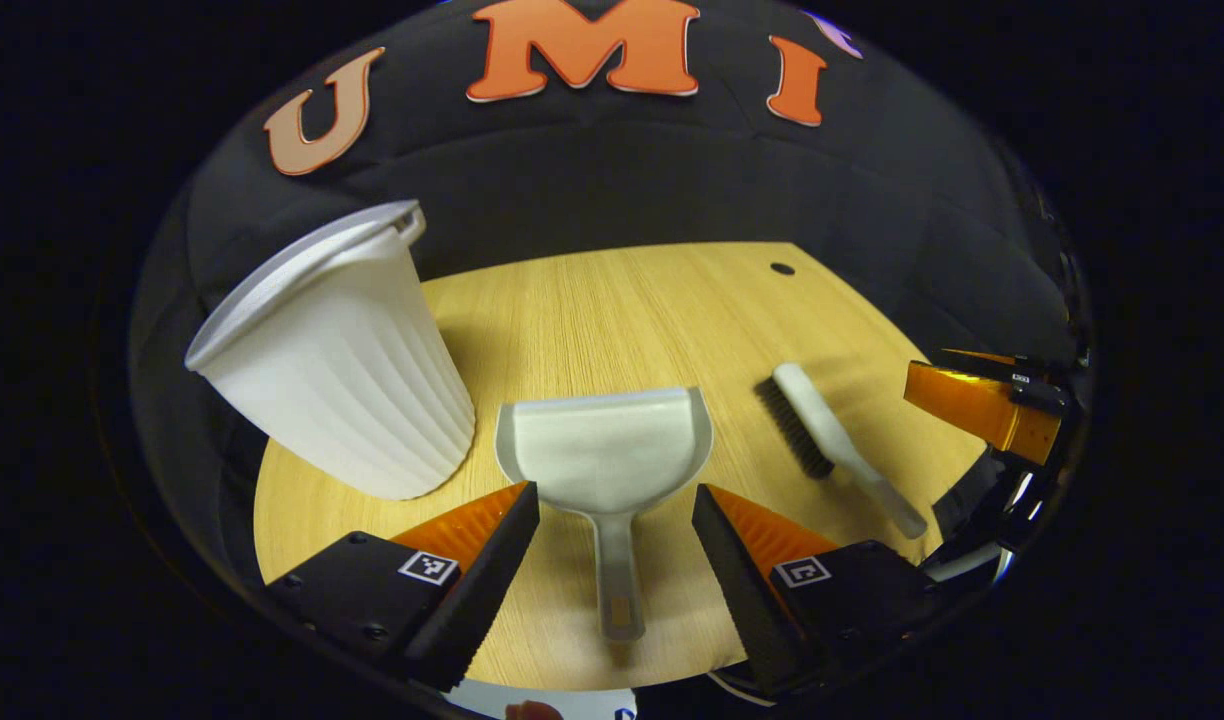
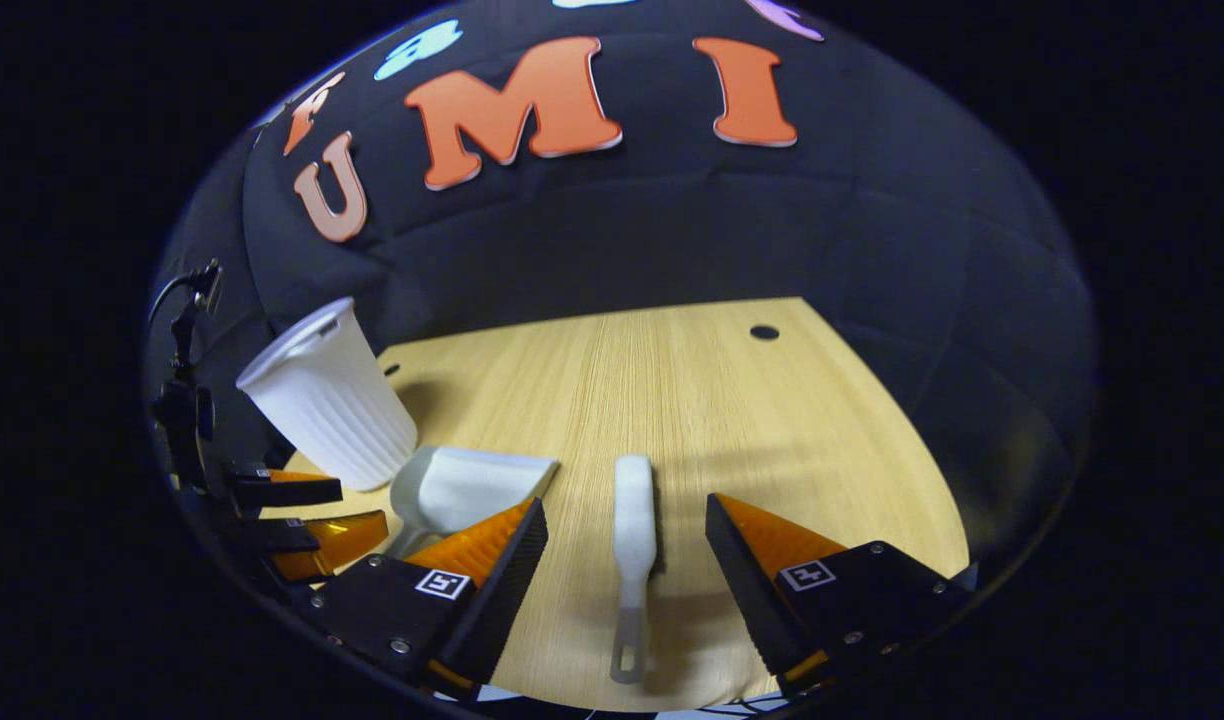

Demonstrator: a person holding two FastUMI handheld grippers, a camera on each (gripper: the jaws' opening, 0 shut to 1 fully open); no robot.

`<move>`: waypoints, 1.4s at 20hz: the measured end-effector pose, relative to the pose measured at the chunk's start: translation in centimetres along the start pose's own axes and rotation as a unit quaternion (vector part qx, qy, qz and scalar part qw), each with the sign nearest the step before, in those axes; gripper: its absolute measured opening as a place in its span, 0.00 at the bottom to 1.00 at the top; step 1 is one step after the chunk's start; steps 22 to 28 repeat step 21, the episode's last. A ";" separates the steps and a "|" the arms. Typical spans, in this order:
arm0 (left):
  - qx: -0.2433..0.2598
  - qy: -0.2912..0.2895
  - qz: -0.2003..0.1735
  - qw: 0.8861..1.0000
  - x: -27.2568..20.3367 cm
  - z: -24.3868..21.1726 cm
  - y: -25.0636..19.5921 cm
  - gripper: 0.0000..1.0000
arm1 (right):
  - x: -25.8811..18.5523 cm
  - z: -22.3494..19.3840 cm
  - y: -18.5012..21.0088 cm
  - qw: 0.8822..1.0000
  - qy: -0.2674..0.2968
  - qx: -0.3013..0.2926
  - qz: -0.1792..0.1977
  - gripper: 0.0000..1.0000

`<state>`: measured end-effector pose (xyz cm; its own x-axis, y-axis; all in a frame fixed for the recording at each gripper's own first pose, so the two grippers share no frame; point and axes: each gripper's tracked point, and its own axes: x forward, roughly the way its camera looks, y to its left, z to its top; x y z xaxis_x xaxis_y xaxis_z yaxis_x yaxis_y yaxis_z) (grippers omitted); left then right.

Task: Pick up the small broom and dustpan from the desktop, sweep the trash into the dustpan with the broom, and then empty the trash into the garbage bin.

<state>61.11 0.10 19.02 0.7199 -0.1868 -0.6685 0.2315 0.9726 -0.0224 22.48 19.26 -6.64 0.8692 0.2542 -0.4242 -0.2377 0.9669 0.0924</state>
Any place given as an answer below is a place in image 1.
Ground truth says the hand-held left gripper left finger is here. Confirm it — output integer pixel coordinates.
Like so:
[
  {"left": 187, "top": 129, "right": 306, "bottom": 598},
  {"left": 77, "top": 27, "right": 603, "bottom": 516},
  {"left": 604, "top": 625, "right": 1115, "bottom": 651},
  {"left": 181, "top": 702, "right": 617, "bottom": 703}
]
[{"left": 265, "top": 481, "right": 541, "bottom": 693}]

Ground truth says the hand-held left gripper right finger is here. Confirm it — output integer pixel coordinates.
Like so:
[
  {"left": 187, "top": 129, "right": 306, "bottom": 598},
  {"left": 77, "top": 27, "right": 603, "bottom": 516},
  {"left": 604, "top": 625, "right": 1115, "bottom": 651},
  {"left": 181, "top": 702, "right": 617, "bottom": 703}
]
[{"left": 692, "top": 484, "right": 938, "bottom": 696}]

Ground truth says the small white broom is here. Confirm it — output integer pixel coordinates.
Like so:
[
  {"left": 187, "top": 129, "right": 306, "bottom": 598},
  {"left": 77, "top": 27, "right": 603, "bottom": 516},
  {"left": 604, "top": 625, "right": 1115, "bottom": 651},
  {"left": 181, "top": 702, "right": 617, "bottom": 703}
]
[{"left": 755, "top": 362, "right": 928, "bottom": 541}]

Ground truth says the white plastic dustpan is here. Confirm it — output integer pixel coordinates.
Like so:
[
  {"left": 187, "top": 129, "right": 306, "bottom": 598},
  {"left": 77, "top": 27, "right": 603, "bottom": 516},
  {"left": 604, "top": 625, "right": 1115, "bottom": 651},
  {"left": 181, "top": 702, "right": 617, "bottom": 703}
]
[{"left": 495, "top": 387, "right": 714, "bottom": 643}]

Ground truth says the white ribbed garbage bin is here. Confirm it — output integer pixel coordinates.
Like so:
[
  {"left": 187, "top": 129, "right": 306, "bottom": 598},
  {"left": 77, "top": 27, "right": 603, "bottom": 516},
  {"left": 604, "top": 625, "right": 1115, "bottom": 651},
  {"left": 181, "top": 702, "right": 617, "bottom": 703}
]
[{"left": 184, "top": 200, "right": 476, "bottom": 501}]

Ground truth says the wooden desktop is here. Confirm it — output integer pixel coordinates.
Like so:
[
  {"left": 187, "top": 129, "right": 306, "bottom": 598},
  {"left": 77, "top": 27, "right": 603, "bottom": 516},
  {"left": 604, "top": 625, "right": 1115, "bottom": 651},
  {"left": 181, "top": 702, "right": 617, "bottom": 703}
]
[{"left": 254, "top": 242, "right": 988, "bottom": 693}]

